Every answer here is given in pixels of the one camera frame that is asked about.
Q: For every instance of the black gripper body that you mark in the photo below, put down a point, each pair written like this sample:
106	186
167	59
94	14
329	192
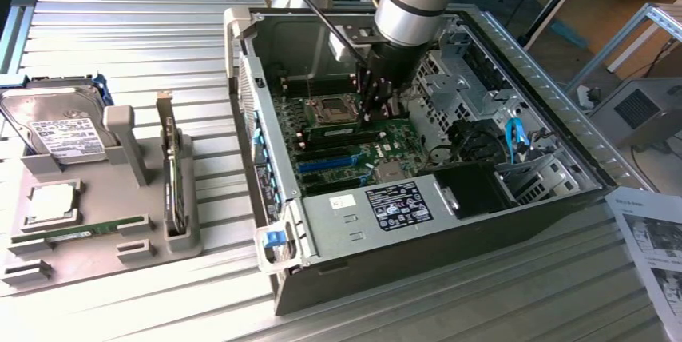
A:
396	64

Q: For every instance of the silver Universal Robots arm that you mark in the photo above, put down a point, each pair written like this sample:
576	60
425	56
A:
409	6

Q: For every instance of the installed green RAM stick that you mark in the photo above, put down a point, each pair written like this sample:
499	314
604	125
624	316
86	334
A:
332	131

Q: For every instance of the CPU socket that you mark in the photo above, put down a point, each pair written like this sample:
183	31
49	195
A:
331	110

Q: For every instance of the green Dell motherboard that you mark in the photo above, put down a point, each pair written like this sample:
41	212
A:
396	132

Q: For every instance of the metal disk bay cage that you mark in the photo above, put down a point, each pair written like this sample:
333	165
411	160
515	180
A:
457	86

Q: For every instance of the blue expansion slot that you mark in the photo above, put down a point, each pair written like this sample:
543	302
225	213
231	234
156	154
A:
324	163

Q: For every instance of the silver chipset heatsink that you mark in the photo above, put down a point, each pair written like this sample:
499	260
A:
392	172

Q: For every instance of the black stand pole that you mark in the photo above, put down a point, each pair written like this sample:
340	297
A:
556	2

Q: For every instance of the grey power supply unit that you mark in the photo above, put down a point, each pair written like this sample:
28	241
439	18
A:
340	234

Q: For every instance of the blue case latch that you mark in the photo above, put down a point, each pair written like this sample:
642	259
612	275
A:
273	238

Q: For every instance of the graphics card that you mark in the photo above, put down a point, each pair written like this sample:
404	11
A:
172	166

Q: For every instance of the open black PC case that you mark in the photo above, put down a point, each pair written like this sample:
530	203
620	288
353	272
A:
372	278

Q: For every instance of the grey computer tower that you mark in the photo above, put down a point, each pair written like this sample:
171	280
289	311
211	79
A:
639	114

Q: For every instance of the grey parts rack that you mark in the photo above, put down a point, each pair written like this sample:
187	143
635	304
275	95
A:
101	198

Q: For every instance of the silver hard disk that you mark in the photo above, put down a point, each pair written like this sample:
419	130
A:
53	122

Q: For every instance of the printed paper sheet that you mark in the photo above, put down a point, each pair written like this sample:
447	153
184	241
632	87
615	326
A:
652	254

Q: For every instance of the silver CPU chip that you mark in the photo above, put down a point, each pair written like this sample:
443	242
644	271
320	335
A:
52	203

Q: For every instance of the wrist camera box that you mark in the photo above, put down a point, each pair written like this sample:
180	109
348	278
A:
345	44

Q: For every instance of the aluminium profile frame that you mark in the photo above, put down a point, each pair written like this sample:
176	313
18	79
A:
647	14

